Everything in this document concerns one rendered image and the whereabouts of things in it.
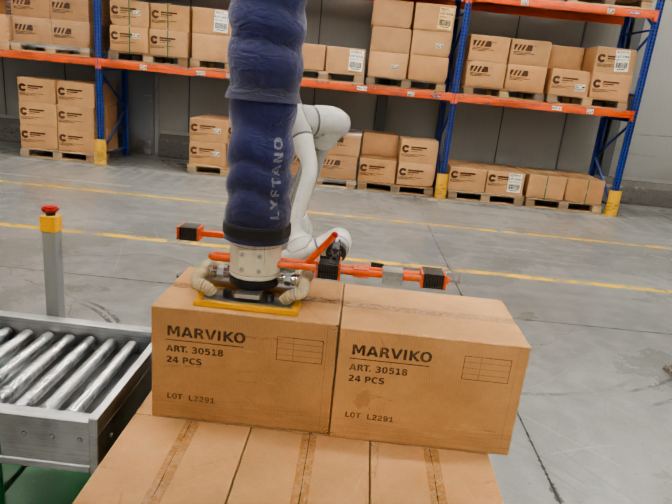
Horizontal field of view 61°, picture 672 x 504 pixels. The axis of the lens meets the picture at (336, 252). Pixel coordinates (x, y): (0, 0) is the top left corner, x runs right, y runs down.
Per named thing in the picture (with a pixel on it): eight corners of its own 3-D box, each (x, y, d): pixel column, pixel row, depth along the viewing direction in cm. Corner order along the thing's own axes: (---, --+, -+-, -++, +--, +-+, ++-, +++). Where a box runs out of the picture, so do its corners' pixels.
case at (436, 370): (328, 436, 191) (340, 327, 179) (334, 376, 229) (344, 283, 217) (508, 455, 190) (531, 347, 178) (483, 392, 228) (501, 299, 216)
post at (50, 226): (51, 417, 274) (38, 216, 245) (58, 409, 281) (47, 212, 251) (64, 419, 274) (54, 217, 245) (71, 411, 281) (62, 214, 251)
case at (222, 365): (151, 415, 192) (150, 305, 181) (187, 359, 231) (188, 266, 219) (328, 434, 191) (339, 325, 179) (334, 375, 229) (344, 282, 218)
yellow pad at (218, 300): (192, 306, 183) (192, 291, 182) (201, 295, 193) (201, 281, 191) (297, 317, 182) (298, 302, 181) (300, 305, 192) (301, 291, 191)
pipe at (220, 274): (194, 293, 184) (194, 276, 183) (214, 269, 208) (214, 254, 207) (298, 304, 183) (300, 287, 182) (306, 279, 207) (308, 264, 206)
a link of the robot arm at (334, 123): (259, 237, 286) (296, 233, 299) (274, 258, 277) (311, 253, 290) (303, 97, 243) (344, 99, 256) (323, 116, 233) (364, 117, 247)
